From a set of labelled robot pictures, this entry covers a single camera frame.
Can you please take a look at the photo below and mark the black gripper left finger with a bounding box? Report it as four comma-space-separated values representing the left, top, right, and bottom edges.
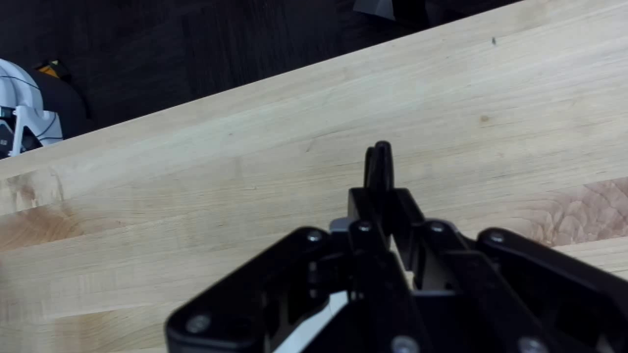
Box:
164, 143, 421, 353

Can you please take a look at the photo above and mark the white blue mobile robot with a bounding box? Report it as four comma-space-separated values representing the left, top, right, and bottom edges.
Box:
0, 57, 66, 160

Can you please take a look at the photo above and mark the small orange floor object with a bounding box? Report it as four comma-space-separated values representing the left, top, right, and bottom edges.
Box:
36, 59, 66, 82

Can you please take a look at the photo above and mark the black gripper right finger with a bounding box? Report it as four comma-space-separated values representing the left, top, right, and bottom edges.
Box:
380, 139, 628, 353

